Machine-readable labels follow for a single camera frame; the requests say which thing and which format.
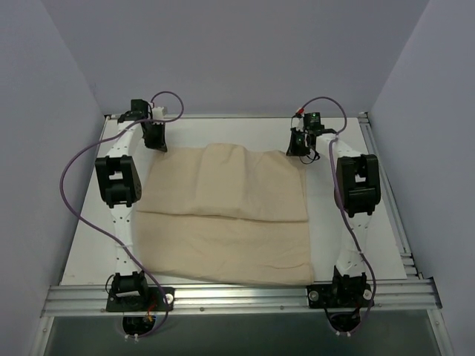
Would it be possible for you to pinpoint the front aluminium rail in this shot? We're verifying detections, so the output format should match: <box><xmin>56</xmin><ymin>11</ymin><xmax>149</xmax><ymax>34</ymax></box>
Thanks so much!
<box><xmin>42</xmin><ymin>279</ymin><xmax>442</xmax><ymax>317</ymax></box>

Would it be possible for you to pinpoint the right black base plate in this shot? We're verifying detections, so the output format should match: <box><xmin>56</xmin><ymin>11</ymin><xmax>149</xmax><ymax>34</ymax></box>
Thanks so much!
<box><xmin>306</xmin><ymin>283</ymin><xmax>374</xmax><ymax>309</ymax></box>

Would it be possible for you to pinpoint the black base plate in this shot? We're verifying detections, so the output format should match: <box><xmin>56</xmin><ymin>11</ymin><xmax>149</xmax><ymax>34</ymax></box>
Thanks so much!
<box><xmin>306</xmin><ymin>283</ymin><xmax>374</xmax><ymax>309</ymax></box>
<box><xmin>105</xmin><ymin>286</ymin><xmax>175</xmax><ymax>312</ymax></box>

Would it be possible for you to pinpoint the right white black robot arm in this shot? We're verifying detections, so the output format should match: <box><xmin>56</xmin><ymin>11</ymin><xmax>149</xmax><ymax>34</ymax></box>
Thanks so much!
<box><xmin>286</xmin><ymin>109</ymin><xmax>381</xmax><ymax>306</ymax></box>

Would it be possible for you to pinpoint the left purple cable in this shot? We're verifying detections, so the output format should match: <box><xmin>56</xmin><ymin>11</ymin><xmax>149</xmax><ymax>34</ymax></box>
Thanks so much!
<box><xmin>59</xmin><ymin>90</ymin><xmax>185</xmax><ymax>338</ymax></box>

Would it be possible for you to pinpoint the back aluminium rail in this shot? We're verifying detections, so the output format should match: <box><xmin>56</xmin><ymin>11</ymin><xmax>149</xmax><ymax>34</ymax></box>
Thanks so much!
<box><xmin>105</xmin><ymin>112</ymin><xmax>369</xmax><ymax>121</ymax></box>

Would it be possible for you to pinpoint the beige cloth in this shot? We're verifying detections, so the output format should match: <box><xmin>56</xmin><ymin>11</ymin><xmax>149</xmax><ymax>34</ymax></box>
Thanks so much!
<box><xmin>134</xmin><ymin>144</ymin><xmax>314</xmax><ymax>286</ymax></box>

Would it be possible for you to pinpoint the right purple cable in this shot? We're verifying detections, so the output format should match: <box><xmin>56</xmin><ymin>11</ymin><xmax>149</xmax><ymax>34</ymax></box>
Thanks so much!
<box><xmin>295</xmin><ymin>96</ymin><xmax>375</xmax><ymax>332</ymax></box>

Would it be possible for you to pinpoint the purple cable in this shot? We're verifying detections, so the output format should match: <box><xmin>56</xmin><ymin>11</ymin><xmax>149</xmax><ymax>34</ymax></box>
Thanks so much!
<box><xmin>295</xmin><ymin>96</ymin><xmax>375</xmax><ymax>332</ymax></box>
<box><xmin>59</xmin><ymin>90</ymin><xmax>185</xmax><ymax>338</ymax></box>

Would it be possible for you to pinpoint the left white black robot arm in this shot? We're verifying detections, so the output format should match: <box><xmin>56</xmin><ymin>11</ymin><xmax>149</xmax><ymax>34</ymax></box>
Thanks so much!
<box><xmin>95</xmin><ymin>99</ymin><xmax>168</xmax><ymax>311</ymax></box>

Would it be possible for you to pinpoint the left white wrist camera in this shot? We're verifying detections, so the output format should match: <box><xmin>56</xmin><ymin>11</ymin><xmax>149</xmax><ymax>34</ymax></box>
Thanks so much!
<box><xmin>151</xmin><ymin>106</ymin><xmax>168</xmax><ymax>121</ymax></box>

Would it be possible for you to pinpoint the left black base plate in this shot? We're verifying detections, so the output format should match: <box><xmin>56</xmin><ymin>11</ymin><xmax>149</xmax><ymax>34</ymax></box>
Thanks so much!
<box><xmin>105</xmin><ymin>286</ymin><xmax>175</xmax><ymax>312</ymax></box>

